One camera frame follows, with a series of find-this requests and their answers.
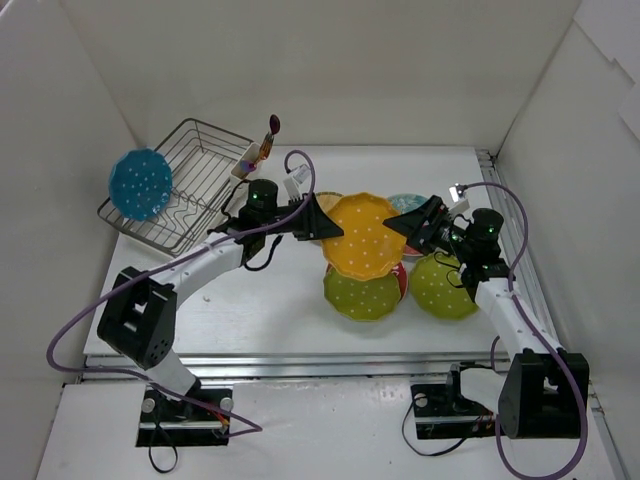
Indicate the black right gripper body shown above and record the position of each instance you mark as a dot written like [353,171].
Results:
[432,226]

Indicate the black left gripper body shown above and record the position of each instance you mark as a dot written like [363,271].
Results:
[305,216]

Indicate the green polka dot bowl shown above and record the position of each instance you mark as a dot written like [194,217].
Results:
[436,287]
[360,297]

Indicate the yellow polka dot bowl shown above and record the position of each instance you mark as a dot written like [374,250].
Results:
[367,249]

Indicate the blue polka dot bowl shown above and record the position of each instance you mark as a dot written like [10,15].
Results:
[140,184]

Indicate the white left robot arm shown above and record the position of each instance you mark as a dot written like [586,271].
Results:
[139,318]

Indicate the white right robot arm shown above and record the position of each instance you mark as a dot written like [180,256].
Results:
[544,393]

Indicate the woven bamboo pattern plate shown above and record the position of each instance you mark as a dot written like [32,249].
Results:
[327,199]

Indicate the red plate with teal flower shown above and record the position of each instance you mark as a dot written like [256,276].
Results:
[400,277]

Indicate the white cutlery holder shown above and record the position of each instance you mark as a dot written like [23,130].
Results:
[245,165]

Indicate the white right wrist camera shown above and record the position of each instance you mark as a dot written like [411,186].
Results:
[460,201]

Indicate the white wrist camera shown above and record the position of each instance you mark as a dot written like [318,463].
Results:
[460,201]
[294,181]

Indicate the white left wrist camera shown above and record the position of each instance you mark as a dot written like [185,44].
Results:
[294,181]

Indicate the aluminium right side rail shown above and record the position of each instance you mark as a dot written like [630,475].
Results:
[530,284]

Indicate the aluminium rail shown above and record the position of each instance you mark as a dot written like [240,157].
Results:
[530,284]
[281,367]

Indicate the metal wire dish rack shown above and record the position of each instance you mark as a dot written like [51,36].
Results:
[201,157]

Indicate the aluminium front rail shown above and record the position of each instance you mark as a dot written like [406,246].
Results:
[281,367]

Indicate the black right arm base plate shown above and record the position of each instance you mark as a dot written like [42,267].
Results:
[440,419]

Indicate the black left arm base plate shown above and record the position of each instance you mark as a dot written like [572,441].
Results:
[166,426]

